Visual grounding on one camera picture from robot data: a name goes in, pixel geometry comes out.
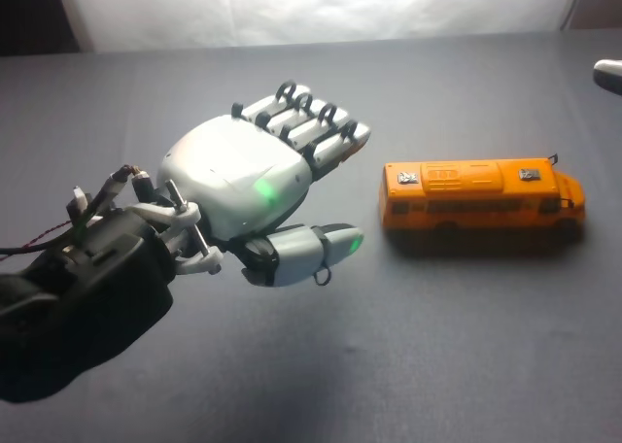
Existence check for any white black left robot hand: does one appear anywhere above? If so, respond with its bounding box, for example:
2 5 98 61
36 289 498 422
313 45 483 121
155 80 373 290

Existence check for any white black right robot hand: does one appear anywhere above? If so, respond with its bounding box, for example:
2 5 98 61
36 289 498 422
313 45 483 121
593 58 622 96

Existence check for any yellow toy school bus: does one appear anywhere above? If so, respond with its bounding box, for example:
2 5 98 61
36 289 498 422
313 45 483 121
378 153 587 244

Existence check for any white backdrop sheet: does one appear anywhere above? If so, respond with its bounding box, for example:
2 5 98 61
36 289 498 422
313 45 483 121
51 0 584 53

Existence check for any grey table cloth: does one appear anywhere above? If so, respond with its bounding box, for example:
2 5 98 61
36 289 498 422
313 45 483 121
0 28 622 443

